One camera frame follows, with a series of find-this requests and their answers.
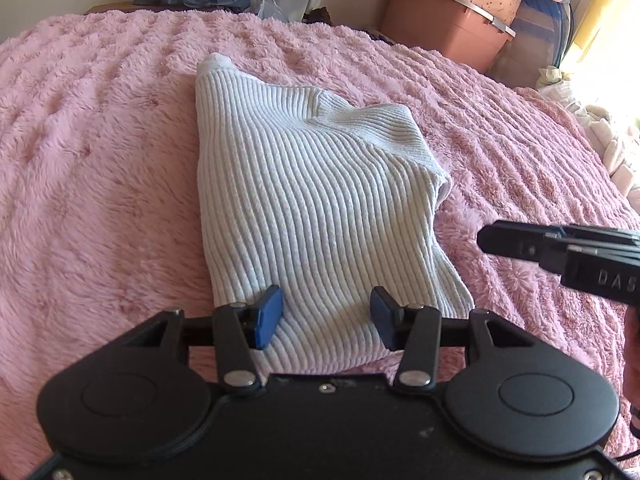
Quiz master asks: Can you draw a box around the person's right hand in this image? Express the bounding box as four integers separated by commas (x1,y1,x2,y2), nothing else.
623,307,640,438

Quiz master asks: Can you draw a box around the pink fluffy bed blanket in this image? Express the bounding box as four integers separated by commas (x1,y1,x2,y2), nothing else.
1,11,639,479

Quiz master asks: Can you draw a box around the white cable-knit sweater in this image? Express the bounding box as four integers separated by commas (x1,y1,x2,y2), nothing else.
195,53,474,375

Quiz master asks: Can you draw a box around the white plastic bag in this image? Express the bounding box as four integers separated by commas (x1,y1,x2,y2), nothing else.
255,0,288,23

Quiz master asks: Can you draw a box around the pink plastic storage bin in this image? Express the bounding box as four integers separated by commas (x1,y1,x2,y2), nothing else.
380,0,516,73

